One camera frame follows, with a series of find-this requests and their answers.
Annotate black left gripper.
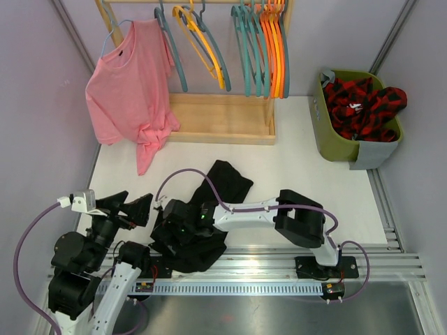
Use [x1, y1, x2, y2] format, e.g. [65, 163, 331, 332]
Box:
[87, 191, 152, 270]

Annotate red black plaid shirt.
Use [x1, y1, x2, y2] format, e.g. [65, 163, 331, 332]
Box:
[323, 77, 408, 142]

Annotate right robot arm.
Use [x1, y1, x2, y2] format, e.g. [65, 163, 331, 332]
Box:
[151, 189, 359, 281]

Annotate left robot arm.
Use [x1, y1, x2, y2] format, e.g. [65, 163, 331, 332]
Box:
[48, 190, 158, 334]

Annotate pink t-shirt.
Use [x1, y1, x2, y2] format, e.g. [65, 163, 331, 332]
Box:
[85, 19, 180, 175]

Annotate orange plastic hanger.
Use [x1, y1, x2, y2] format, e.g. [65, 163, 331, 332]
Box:
[256, 1, 278, 98]

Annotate yellow plastic hanger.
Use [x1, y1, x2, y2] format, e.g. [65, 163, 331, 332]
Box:
[270, 1, 284, 98]

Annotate green plastic basket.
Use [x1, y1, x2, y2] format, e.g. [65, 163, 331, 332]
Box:
[309, 69, 405, 163]

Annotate aluminium corner profile left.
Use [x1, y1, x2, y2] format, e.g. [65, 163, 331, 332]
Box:
[49, 0, 95, 74]

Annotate aluminium corner profile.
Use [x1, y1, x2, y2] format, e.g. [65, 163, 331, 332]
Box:
[369, 0, 419, 75]
[49, 0, 95, 74]

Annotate aluminium corner profile right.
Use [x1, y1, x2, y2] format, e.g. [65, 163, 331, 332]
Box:
[369, 0, 419, 75]

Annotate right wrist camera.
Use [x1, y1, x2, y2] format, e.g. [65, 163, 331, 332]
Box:
[154, 195, 170, 211]

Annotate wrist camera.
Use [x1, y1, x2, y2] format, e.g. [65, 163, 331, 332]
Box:
[154, 195, 170, 211]
[57, 189, 106, 216]

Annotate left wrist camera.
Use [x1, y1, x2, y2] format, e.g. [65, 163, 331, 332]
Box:
[57, 189, 106, 216]

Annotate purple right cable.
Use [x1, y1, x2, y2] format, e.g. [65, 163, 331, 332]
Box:
[154, 167, 371, 301]

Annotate purple cable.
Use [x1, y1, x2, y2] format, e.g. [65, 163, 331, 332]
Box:
[154, 167, 371, 301]
[13, 202, 62, 335]

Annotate white slotted cable duct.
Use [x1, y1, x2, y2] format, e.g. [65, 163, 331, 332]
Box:
[94, 281, 324, 297]

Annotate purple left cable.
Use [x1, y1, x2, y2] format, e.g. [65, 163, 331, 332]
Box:
[13, 202, 62, 335]

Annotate wooden rack frame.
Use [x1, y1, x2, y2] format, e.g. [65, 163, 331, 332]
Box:
[96, 1, 284, 145]

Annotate light blue wire hanger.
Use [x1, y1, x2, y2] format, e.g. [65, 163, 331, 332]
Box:
[99, 0, 133, 58]

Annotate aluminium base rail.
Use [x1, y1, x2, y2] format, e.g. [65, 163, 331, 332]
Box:
[45, 242, 429, 283]

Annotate wooden clothes rail rod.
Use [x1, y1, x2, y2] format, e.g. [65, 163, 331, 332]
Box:
[104, 0, 284, 4]

